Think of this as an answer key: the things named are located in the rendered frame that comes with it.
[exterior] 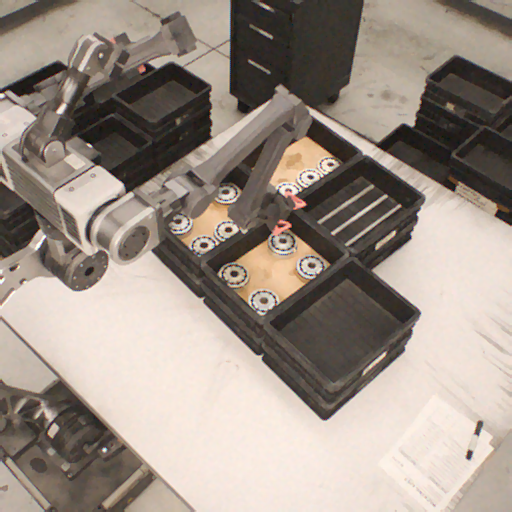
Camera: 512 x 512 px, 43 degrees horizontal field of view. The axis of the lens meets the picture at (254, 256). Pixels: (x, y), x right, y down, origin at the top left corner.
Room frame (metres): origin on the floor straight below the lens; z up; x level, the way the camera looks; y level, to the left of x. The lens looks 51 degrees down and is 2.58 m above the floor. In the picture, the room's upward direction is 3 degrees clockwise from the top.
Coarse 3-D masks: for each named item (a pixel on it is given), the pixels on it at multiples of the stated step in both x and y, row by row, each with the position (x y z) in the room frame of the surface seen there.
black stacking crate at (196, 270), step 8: (232, 176) 1.76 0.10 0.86; (240, 176) 1.73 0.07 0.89; (240, 184) 1.73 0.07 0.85; (272, 200) 1.61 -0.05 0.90; (168, 240) 1.42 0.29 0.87; (168, 248) 1.42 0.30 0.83; (176, 248) 1.39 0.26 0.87; (176, 256) 1.39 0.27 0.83; (184, 256) 1.36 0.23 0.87; (184, 264) 1.36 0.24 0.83; (192, 264) 1.32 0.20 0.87; (192, 272) 1.32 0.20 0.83; (200, 272) 1.31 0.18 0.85
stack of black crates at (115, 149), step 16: (96, 128) 2.43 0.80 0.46; (112, 128) 2.50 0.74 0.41; (128, 128) 2.43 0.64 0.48; (96, 144) 2.41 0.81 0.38; (112, 144) 2.42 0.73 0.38; (128, 144) 2.43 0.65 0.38; (144, 144) 2.36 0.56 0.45; (112, 160) 2.31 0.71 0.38; (128, 160) 2.22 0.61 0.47; (144, 160) 2.30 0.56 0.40; (128, 176) 2.21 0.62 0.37; (144, 176) 2.29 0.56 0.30; (128, 192) 2.20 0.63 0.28
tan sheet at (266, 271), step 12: (300, 240) 1.49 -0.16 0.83; (252, 252) 1.42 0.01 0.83; (264, 252) 1.43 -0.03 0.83; (300, 252) 1.44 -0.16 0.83; (312, 252) 1.44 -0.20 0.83; (252, 264) 1.37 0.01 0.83; (264, 264) 1.37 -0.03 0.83; (276, 264) 1.38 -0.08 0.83; (288, 264) 1.38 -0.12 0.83; (252, 276) 1.32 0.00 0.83; (264, 276) 1.32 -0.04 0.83; (276, 276) 1.33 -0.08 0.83; (288, 276) 1.33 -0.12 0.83; (252, 288) 1.27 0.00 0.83; (264, 288) 1.27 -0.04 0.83; (276, 288) 1.28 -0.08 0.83; (288, 288) 1.28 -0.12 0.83
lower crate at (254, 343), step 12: (204, 288) 1.27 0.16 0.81; (204, 300) 1.29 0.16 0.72; (216, 300) 1.23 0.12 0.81; (216, 312) 1.24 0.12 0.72; (228, 312) 1.18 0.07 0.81; (228, 324) 1.20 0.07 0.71; (240, 324) 1.14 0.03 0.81; (240, 336) 1.15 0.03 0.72; (252, 336) 1.10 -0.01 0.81; (252, 348) 1.11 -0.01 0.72
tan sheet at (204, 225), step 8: (240, 192) 1.71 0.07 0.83; (208, 208) 1.61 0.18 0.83; (216, 208) 1.62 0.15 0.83; (224, 208) 1.62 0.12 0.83; (200, 216) 1.57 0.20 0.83; (208, 216) 1.58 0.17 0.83; (216, 216) 1.58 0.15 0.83; (224, 216) 1.58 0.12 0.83; (200, 224) 1.54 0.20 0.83; (208, 224) 1.54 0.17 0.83; (216, 224) 1.54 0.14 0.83; (192, 232) 1.50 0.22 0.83; (200, 232) 1.50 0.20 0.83; (208, 232) 1.50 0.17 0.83; (184, 240) 1.46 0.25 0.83
